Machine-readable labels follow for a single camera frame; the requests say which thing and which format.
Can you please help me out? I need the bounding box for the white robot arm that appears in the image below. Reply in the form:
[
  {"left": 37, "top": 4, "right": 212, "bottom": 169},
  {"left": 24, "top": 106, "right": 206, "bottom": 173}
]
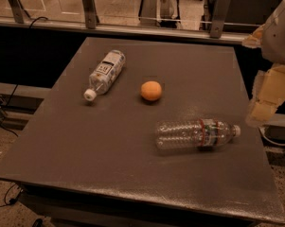
[{"left": 242, "top": 0, "right": 285, "bottom": 127}]

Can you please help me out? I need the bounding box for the clear plastic water bottle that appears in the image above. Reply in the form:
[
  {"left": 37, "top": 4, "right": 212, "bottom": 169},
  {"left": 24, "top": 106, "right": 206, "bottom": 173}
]
[{"left": 155, "top": 119, "right": 240, "bottom": 150}]

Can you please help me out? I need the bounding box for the white labelled plastic bottle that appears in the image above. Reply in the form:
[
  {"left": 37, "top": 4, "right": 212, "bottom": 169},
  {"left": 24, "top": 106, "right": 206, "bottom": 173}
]
[{"left": 83, "top": 50, "right": 126, "bottom": 101}]

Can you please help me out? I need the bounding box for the orange fruit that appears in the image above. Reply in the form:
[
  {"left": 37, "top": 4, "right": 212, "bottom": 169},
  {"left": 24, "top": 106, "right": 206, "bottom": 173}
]
[{"left": 140, "top": 81, "right": 162, "bottom": 101}]

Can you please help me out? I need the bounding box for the dark grey table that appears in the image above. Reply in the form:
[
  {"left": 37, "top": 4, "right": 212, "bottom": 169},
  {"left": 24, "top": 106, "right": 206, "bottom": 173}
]
[{"left": 0, "top": 38, "right": 285, "bottom": 227}]

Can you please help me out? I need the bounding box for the white cable right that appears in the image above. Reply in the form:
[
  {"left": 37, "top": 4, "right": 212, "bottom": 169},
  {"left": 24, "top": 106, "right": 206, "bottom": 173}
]
[{"left": 258, "top": 126, "right": 285, "bottom": 148}]

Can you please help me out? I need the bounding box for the metal window rail frame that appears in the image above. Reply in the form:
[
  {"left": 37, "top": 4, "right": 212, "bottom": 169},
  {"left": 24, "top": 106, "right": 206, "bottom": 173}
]
[{"left": 0, "top": 0, "right": 261, "bottom": 44}]

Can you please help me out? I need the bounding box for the black cable left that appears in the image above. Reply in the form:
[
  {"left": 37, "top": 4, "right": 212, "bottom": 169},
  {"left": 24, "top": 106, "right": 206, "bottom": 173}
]
[{"left": 0, "top": 16, "right": 50, "bottom": 137}]

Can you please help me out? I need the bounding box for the black floor cable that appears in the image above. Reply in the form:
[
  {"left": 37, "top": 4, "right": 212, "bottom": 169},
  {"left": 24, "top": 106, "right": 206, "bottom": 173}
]
[{"left": 0, "top": 183, "right": 25, "bottom": 211}]

